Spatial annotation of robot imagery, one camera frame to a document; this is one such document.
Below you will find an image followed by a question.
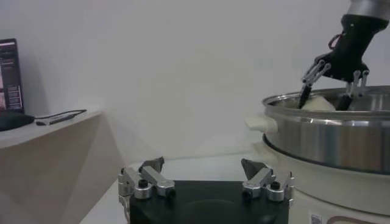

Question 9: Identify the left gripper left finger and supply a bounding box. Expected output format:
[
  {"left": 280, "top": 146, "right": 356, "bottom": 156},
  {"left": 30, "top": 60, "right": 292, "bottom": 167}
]
[{"left": 117, "top": 156, "right": 177, "bottom": 220}]

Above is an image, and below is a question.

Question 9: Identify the red wrist wire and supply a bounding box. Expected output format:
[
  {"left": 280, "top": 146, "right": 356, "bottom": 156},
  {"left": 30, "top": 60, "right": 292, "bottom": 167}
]
[{"left": 328, "top": 32, "right": 344, "bottom": 51}]

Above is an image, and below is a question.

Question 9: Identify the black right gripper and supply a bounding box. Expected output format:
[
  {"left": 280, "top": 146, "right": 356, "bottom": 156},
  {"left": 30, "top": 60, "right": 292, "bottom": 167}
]
[{"left": 297, "top": 14, "right": 390, "bottom": 111}]

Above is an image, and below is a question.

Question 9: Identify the white side table with mouse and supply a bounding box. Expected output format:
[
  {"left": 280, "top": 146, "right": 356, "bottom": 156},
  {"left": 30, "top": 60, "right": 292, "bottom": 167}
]
[{"left": 0, "top": 109, "right": 126, "bottom": 224}]

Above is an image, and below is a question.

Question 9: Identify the white electric cooker base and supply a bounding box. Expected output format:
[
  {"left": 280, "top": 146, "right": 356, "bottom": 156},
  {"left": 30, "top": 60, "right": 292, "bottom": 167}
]
[{"left": 252, "top": 138, "right": 390, "bottom": 224}]

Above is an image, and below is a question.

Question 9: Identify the black hub cable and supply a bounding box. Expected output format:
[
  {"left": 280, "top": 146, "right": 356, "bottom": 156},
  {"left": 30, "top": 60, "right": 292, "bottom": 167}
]
[{"left": 34, "top": 109, "right": 88, "bottom": 120}]

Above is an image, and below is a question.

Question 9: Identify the white steamed baozi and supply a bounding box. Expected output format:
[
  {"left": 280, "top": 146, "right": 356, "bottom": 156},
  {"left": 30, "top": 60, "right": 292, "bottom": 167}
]
[{"left": 300, "top": 94, "right": 336, "bottom": 112}]

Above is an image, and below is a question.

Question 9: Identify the black computer mouse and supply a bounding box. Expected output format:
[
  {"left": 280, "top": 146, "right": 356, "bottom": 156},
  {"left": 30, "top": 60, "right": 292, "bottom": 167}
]
[{"left": 0, "top": 110, "right": 35, "bottom": 132}]

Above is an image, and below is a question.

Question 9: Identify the stainless steel steamer basket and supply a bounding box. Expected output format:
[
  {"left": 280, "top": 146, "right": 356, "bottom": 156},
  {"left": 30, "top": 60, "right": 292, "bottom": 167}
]
[{"left": 245, "top": 85, "right": 390, "bottom": 175}]

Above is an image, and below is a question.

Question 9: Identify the grey usb hub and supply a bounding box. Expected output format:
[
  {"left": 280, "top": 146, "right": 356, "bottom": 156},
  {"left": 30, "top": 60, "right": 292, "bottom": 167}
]
[{"left": 35, "top": 114, "right": 76, "bottom": 127}]

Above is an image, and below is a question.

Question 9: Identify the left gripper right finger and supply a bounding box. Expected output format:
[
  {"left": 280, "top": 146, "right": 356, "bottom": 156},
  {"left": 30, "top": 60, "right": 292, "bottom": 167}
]
[{"left": 240, "top": 158, "right": 296, "bottom": 208}]

